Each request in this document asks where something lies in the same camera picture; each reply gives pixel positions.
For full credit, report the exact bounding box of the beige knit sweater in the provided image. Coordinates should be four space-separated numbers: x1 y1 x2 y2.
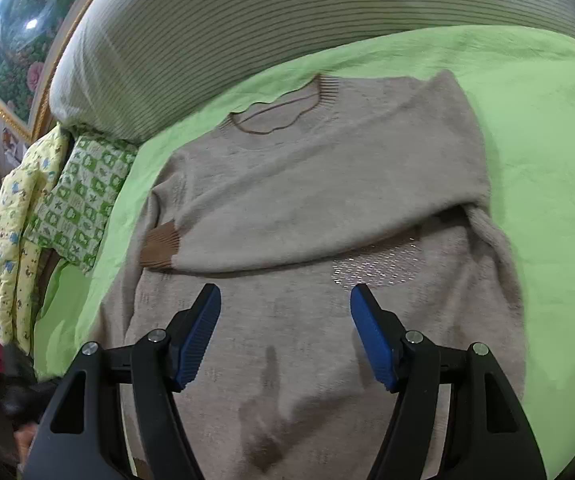
95 71 525 479

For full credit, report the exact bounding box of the person's left hand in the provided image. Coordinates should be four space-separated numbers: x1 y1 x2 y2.
14 422 39 468

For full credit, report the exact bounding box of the yellow floral quilt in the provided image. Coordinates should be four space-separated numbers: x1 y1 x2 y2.
0 127 70 354

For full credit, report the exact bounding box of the green white checkered blanket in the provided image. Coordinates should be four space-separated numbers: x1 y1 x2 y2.
25 132 138 273

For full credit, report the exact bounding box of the light green bed sheet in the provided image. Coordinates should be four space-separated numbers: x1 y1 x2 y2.
33 26 575 477

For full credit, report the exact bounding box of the grey striped headboard cushion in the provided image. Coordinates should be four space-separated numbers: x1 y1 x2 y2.
50 0 575 143

